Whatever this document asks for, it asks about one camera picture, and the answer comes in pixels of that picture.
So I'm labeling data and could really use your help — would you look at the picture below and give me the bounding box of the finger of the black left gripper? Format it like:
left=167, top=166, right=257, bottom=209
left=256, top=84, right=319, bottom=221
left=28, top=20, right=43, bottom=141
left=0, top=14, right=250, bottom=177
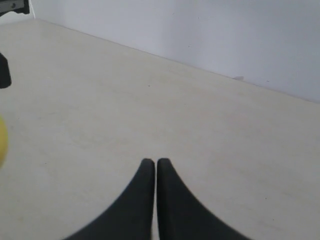
left=0, top=53, right=12, bottom=88

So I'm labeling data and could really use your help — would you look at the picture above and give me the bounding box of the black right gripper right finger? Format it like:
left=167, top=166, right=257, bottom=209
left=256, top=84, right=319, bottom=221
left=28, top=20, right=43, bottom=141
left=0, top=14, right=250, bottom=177
left=156, top=158, right=248, bottom=240

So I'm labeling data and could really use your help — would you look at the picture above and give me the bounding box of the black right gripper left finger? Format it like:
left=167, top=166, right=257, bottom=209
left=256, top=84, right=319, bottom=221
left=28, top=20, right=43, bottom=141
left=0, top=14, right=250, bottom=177
left=67, top=158, right=155, bottom=240

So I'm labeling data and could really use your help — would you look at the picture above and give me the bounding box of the yellow tennis ball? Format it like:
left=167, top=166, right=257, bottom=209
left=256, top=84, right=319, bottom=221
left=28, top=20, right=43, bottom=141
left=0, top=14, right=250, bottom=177
left=0, top=116, right=9, bottom=167

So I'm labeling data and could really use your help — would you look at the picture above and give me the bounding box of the dark furniture in corner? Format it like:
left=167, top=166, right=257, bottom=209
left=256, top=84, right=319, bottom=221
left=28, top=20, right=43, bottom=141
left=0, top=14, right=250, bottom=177
left=0, top=0, right=34, bottom=17

